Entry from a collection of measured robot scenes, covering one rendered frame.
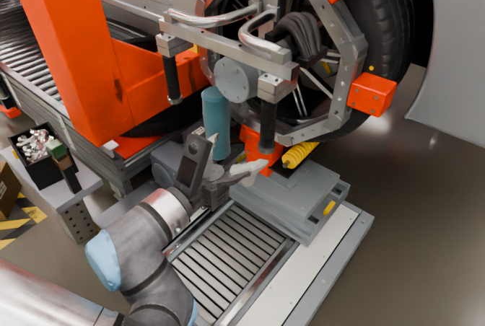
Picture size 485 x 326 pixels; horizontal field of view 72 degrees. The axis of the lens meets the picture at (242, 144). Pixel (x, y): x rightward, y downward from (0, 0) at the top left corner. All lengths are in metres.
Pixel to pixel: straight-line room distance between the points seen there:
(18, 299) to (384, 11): 0.87
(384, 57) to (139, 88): 0.82
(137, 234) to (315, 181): 1.05
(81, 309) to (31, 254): 1.26
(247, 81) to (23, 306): 0.64
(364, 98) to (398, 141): 1.35
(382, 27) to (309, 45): 0.21
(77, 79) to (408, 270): 1.44
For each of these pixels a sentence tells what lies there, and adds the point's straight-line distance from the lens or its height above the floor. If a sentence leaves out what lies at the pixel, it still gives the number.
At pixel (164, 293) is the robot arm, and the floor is 0.77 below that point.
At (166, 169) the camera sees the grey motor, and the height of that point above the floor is 0.38.
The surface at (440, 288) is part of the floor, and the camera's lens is 1.66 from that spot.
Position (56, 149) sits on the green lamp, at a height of 0.65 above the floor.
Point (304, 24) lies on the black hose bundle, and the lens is 0.78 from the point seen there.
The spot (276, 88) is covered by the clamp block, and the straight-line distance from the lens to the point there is 0.72.
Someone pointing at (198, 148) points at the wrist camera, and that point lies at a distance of 0.61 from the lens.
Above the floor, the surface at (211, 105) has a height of 0.72.
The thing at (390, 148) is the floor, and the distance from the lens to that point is 2.15.
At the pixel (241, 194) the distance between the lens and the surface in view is 1.51.
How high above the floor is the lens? 1.32
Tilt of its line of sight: 41 degrees down
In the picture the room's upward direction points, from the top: straight up
